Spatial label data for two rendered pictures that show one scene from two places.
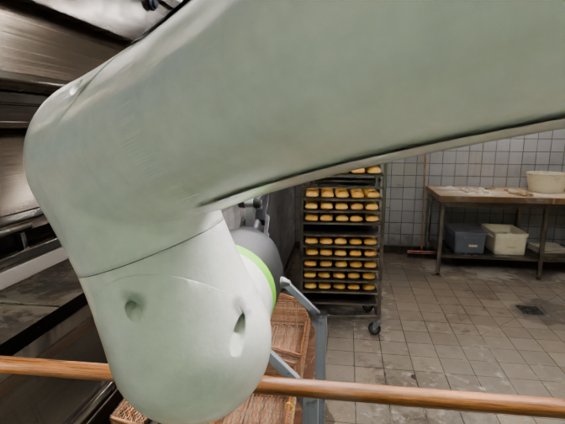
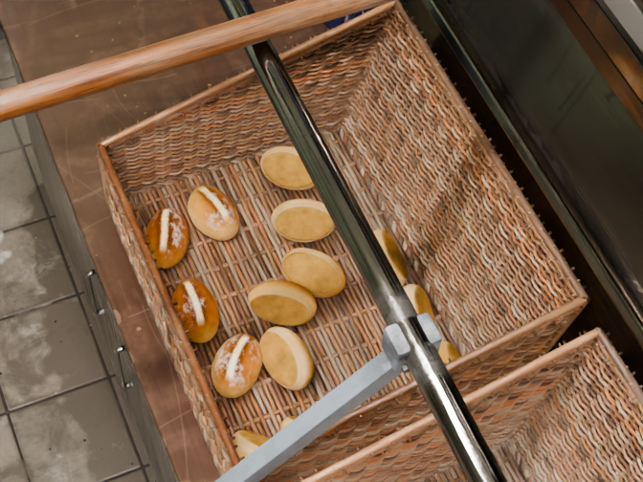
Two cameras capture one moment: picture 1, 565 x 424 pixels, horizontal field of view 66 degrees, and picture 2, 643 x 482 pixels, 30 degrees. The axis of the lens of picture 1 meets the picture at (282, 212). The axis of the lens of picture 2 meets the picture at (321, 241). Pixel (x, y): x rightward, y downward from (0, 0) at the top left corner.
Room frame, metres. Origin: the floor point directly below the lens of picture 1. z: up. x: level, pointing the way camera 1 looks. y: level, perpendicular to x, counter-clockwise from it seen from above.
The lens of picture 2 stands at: (1.44, -0.24, 2.12)
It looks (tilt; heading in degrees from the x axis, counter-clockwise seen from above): 57 degrees down; 143
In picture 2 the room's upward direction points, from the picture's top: 6 degrees clockwise
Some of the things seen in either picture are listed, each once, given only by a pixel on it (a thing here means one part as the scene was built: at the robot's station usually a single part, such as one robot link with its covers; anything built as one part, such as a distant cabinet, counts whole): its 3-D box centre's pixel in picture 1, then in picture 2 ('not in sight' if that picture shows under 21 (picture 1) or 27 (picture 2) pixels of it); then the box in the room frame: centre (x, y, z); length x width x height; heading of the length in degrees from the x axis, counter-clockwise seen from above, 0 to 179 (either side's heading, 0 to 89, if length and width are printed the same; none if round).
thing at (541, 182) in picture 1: (546, 182); not in sight; (4.89, -2.98, 1.01); 0.43 x 0.42 x 0.21; 82
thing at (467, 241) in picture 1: (464, 237); not in sight; (4.94, -2.13, 0.35); 0.50 x 0.36 x 0.24; 172
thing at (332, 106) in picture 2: not in sight; (321, 244); (0.72, 0.29, 0.72); 0.56 x 0.49 x 0.28; 172
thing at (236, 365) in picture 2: not in sight; (236, 361); (0.78, 0.13, 0.62); 0.10 x 0.07 x 0.05; 131
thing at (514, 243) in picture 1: (503, 238); not in sight; (4.88, -2.55, 0.35); 0.50 x 0.36 x 0.24; 173
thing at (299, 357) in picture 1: (256, 324); not in sight; (1.91, 0.12, 0.72); 0.56 x 0.49 x 0.28; 173
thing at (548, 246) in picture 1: (547, 247); not in sight; (4.80, -3.03, 0.27); 0.34 x 0.26 x 0.08; 88
